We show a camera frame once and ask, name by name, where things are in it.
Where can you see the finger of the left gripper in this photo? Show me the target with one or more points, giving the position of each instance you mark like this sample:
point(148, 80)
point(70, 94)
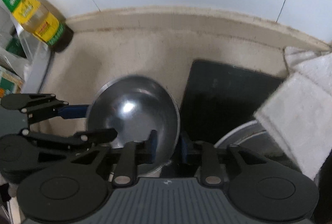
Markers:
point(41, 107)
point(78, 142)

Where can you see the steel bowl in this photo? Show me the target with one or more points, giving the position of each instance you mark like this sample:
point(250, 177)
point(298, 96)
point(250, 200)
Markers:
point(134, 106)

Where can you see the black gas stove top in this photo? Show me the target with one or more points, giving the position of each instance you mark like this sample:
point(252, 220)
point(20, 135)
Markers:
point(220, 97)

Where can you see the green yellow oil bottle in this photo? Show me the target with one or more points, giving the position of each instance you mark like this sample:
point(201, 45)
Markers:
point(36, 19)

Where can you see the white cloth on stove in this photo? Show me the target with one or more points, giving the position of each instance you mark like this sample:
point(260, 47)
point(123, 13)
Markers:
point(298, 114)

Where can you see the steel pot lid black knob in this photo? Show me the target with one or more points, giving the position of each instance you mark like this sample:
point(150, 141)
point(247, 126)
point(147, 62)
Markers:
point(251, 135)

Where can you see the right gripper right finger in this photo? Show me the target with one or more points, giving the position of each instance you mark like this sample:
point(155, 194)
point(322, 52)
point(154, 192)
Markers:
point(219, 166)

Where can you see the white rotating condiment rack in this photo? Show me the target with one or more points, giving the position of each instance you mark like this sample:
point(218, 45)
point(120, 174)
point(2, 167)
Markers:
point(24, 58)

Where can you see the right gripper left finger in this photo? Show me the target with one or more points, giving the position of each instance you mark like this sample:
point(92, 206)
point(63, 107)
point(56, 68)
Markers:
point(122, 162)

